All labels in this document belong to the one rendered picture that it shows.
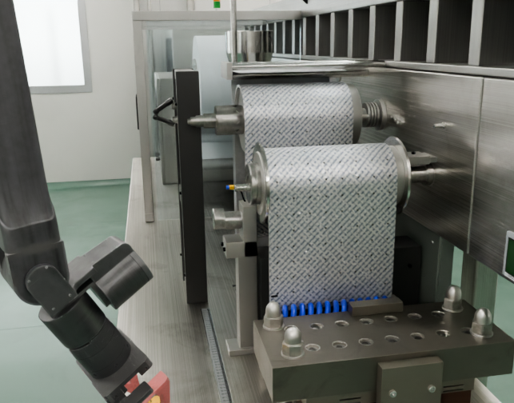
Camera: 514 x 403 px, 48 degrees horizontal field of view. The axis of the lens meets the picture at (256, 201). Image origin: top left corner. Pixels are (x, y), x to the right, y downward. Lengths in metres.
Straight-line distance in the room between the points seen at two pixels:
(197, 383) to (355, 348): 0.32
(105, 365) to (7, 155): 0.27
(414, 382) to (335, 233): 0.28
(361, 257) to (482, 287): 0.39
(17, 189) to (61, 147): 6.04
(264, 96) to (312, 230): 0.34
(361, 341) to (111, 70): 5.75
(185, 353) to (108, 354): 0.51
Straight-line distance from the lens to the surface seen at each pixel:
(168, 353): 1.22
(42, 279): 0.65
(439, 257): 1.18
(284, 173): 1.01
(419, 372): 0.96
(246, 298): 1.15
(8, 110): 0.62
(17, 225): 0.63
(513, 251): 0.94
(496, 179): 0.98
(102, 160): 6.65
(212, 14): 1.99
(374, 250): 1.09
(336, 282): 1.09
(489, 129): 0.99
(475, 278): 1.38
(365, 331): 1.01
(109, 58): 6.53
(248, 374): 1.13
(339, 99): 1.27
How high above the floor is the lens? 1.50
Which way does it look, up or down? 15 degrees down
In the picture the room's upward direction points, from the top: 1 degrees counter-clockwise
